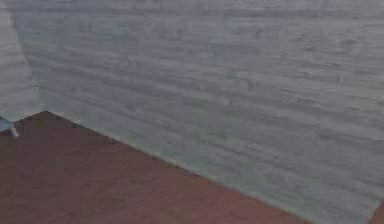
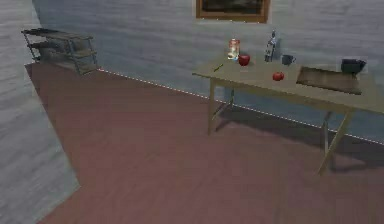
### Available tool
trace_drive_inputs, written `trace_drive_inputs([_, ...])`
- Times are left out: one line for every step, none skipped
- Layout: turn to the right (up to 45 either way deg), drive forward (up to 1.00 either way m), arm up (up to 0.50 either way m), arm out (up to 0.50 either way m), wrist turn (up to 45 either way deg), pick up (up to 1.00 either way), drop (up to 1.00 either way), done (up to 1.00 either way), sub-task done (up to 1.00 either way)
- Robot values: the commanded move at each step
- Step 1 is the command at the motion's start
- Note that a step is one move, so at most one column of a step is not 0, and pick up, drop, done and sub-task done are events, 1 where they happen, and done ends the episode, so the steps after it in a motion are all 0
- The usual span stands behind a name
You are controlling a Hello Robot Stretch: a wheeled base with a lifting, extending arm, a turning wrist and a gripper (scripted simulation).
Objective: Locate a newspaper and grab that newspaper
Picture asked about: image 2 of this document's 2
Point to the clear glass jar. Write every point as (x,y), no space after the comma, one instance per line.
(233,49)

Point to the dark metal shelf rack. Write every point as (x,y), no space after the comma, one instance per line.
(63,50)

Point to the red tomato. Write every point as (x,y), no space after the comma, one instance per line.
(278,76)

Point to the black pot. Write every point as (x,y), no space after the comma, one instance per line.
(352,65)

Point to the dark grey mug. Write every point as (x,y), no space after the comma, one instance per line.
(287,59)

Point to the red apple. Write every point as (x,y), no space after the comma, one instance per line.
(244,60)

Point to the tan wooden table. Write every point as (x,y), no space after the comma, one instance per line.
(260,85)

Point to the brown wooden board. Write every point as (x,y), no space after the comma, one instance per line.
(328,80)

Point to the brown framed wall picture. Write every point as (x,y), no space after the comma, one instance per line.
(232,8)

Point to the dark glass bottle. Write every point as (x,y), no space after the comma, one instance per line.
(271,48)

